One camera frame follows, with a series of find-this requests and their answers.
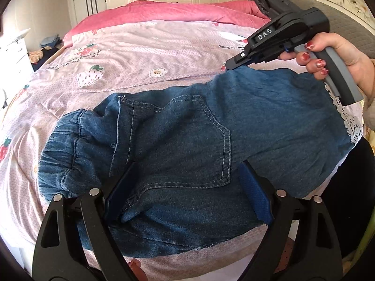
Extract grey padded headboard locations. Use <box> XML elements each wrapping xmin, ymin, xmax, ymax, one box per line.
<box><xmin>290</xmin><ymin>0</ymin><xmax>374</xmax><ymax>58</ymax></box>

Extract folded clothes pile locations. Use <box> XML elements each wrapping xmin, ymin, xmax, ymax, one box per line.
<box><xmin>28</xmin><ymin>34</ymin><xmax>62</xmax><ymax>72</ymax></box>

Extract right hand red nails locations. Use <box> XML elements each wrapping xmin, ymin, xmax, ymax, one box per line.
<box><xmin>278</xmin><ymin>32</ymin><xmax>375</xmax><ymax>100</ymax></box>

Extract blue denim pants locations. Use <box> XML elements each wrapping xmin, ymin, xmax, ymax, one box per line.
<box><xmin>38</xmin><ymin>67</ymin><xmax>363</xmax><ymax>258</ymax></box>

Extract pink quilt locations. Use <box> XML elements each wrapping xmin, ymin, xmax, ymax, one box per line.
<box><xmin>63</xmin><ymin>0</ymin><xmax>270</xmax><ymax>47</ymax></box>

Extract white dresser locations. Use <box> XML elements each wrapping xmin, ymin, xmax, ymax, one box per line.
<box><xmin>1</xmin><ymin>28</ymin><xmax>34</xmax><ymax>101</ymax></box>

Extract pink strawberry bed sheet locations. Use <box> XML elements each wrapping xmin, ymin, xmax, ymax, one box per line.
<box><xmin>0</xmin><ymin>19</ymin><xmax>364</xmax><ymax>281</ymax></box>

